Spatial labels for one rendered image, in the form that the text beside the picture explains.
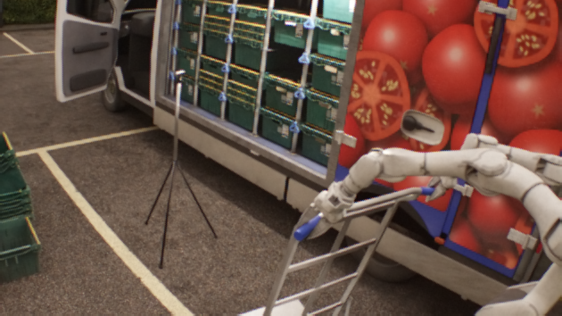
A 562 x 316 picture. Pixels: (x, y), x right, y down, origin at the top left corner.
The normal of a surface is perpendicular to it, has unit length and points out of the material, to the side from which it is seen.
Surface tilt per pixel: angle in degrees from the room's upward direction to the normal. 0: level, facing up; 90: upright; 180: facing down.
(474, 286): 90
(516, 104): 90
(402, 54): 90
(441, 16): 90
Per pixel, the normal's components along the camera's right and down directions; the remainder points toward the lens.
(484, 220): -0.67, 0.18
